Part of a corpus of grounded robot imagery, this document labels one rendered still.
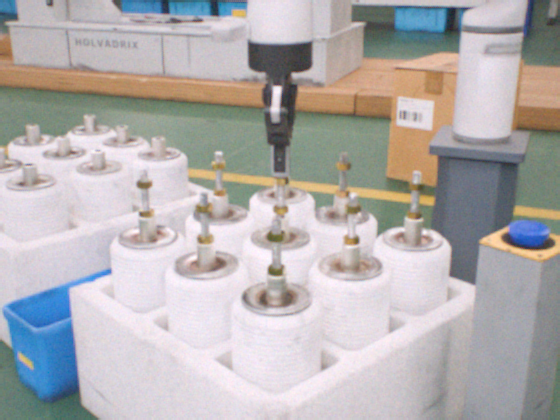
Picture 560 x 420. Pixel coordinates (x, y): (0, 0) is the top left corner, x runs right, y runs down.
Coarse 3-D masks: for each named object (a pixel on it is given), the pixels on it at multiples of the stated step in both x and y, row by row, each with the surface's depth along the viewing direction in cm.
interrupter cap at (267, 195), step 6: (270, 186) 111; (258, 192) 109; (264, 192) 109; (270, 192) 109; (294, 192) 109; (300, 192) 109; (306, 192) 109; (258, 198) 107; (264, 198) 107; (270, 198) 107; (276, 198) 108; (288, 198) 108; (294, 198) 107; (300, 198) 106; (306, 198) 107; (288, 204) 105
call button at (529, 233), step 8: (512, 224) 76; (520, 224) 76; (528, 224) 76; (536, 224) 76; (544, 224) 76; (512, 232) 75; (520, 232) 74; (528, 232) 74; (536, 232) 74; (544, 232) 74; (520, 240) 75; (528, 240) 74; (536, 240) 74
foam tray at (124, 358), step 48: (96, 288) 96; (96, 336) 93; (144, 336) 85; (432, 336) 87; (96, 384) 97; (144, 384) 87; (192, 384) 79; (240, 384) 75; (336, 384) 75; (384, 384) 82; (432, 384) 90
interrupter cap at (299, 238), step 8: (256, 232) 94; (264, 232) 94; (296, 232) 94; (304, 232) 94; (256, 240) 92; (264, 240) 92; (296, 240) 92; (304, 240) 92; (264, 248) 90; (288, 248) 89; (296, 248) 90
